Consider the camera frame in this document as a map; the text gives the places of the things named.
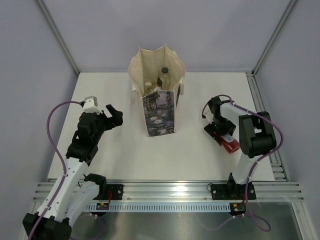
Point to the pale green bottle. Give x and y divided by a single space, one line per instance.
148 88

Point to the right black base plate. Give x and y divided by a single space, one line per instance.
232 191

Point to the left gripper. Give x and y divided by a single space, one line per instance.
115 115

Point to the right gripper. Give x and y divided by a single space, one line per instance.
230 127

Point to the white slotted cable duct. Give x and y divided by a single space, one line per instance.
162 207

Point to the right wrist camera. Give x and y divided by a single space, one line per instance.
207 115

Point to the clear square bottle black cap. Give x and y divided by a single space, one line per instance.
164 79

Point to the left frame post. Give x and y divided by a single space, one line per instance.
57 35

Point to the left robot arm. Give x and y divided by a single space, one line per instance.
55 217

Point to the right frame post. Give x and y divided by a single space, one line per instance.
277 30

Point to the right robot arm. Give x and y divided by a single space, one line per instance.
236 128

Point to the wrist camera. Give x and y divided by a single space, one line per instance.
207 115
90 105

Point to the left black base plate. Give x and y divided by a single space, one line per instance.
110 192

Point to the red bottle white label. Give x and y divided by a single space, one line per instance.
229 143

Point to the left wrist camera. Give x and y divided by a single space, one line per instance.
90 105

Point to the frame post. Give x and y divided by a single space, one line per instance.
277 30
57 35

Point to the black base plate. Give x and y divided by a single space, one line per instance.
232 191
110 192

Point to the beige canvas tote bag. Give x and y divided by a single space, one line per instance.
158 107

